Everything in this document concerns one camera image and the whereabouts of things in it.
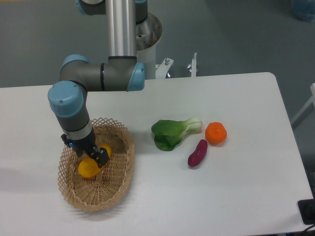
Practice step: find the black device at table edge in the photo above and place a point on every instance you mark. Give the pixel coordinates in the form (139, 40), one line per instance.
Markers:
(307, 211)

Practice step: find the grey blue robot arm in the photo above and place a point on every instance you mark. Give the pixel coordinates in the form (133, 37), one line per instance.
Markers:
(122, 72)

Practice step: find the white furniture leg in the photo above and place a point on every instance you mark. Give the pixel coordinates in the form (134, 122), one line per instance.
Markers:
(305, 110)

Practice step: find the blue object in corner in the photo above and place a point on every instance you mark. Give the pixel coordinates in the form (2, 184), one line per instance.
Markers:
(304, 10)

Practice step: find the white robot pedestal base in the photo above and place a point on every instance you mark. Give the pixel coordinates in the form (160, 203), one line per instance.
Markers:
(148, 35)

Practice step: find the orange tangerine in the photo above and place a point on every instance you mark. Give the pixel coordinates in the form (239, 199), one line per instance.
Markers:
(215, 133)

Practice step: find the green bok choy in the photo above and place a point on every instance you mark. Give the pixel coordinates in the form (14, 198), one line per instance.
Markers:
(169, 133)

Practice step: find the purple sweet potato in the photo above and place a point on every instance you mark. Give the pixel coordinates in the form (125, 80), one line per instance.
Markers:
(199, 154)

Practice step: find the woven wicker basket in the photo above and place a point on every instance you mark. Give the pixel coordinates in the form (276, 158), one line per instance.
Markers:
(111, 183)

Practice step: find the yellow mango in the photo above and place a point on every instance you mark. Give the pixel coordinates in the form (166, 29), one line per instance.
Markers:
(88, 168)

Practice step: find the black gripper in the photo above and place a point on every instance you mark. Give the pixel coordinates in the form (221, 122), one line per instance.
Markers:
(100, 155)

